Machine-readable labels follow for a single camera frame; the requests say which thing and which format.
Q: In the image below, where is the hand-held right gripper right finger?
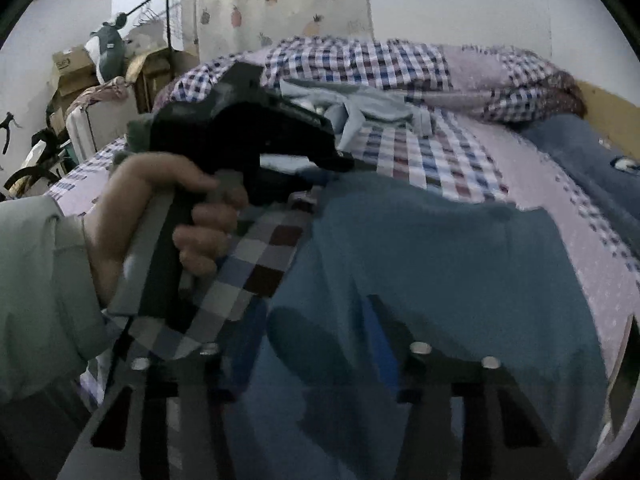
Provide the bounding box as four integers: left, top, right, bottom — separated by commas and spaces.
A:
365, 292, 576, 480

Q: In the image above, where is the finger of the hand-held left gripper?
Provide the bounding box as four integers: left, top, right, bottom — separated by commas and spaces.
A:
260, 95, 357, 175

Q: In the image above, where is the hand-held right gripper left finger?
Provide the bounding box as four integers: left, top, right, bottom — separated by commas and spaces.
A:
55, 301, 269, 480

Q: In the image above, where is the teal sweater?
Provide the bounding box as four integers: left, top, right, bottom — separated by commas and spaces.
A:
220, 172, 612, 480

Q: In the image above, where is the person's left forearm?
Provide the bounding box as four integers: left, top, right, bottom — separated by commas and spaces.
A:
0, 195, 121, 406

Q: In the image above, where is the black clothes rack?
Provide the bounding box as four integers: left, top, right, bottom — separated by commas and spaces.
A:
127, 0, 182, 52

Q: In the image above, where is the person's left hand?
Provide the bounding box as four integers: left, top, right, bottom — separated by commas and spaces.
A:
84, 152, 251, 309

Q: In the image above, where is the light blue garment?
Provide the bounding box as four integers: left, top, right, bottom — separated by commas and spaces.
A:
279, 77, 434, 149

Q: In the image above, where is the patchwork gingham quilt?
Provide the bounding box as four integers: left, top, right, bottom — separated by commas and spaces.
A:
152, 35, 587, 127

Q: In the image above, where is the cardboard box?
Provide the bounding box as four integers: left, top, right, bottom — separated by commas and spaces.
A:
50, 47, 99, 97
125, 50, 172, 112

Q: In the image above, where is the pink cloth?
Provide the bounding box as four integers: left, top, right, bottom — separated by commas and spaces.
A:
65, 77, 134, 117

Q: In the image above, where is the patterned beige rug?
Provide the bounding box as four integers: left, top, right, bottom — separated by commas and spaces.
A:
179, 0, 374, 57

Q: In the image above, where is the grey plush toy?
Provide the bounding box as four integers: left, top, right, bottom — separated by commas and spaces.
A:
85, 12, 129, 84

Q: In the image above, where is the checkered bed sheet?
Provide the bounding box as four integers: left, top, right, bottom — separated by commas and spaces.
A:
45, 110, 640, 480

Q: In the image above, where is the navy printed blanket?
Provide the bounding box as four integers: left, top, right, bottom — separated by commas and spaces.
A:
522, 112, 640, 262

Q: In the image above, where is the wooden bed frame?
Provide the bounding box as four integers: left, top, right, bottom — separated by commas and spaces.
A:
575, 80, 640, 162

